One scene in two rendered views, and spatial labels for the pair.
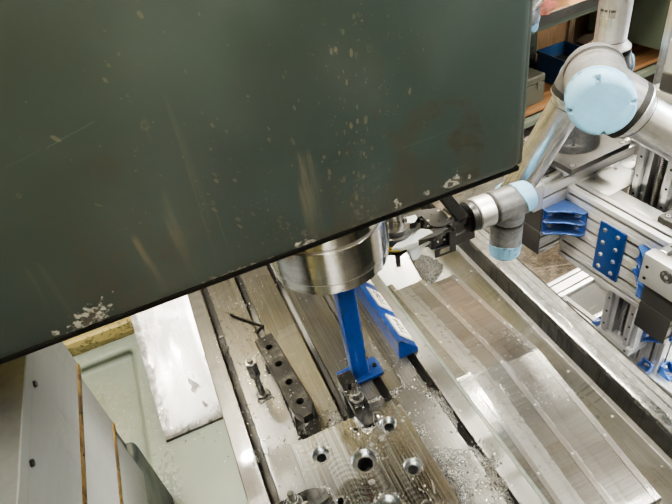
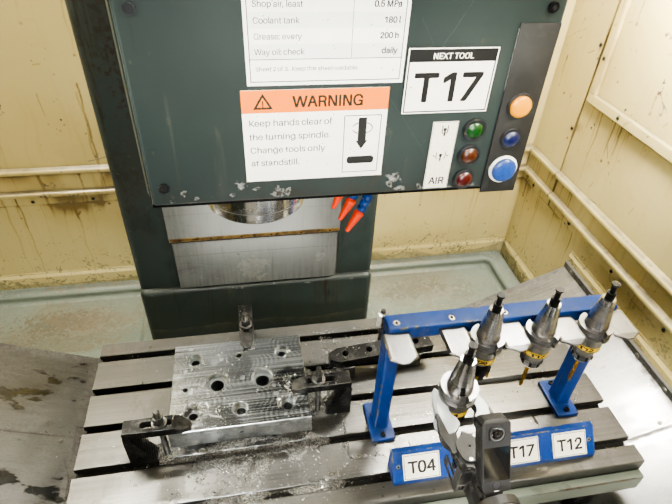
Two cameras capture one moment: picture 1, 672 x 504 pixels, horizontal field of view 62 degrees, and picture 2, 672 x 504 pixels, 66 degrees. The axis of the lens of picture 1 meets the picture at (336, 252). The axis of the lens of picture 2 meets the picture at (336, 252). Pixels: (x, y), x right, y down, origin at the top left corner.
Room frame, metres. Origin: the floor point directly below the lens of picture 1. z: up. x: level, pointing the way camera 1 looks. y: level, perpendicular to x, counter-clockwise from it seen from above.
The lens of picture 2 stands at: (0.75, -0.69, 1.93)
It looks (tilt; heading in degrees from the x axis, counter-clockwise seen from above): 39 degrees down; 94
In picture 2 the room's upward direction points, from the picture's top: 3 degrees clockwise
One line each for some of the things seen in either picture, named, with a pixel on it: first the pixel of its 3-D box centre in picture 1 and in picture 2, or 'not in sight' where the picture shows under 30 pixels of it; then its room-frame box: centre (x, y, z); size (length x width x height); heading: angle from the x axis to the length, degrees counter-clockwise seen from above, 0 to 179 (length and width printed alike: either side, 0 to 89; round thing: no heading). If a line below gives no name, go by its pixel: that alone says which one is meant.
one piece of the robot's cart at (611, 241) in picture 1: (608, 251); not in sight; (1.15, -0.77, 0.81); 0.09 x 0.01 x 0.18; 21
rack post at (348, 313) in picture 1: (351, 331); (384, 381); (0.82, 0.00, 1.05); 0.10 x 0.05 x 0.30; 105
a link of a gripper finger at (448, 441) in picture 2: (431, 232); (454, 436); (0.92, -0.21, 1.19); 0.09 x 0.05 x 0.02; 119
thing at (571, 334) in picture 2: not in sight; (567, 331); (1.16, 0.03, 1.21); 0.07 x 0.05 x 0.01; 105
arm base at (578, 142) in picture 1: (574, 126); not in sight; (1.41, -0.75, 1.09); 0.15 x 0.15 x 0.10
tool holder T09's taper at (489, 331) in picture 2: not in sight; (492, 322); (1.00, -0.01, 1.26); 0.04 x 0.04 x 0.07
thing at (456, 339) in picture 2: not in sight; (458, 343); (0.94, -0.02, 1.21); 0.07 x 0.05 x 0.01; 105
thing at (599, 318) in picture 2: not in sight; (602, 310); (1.21, 0.05, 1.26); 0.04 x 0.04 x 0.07
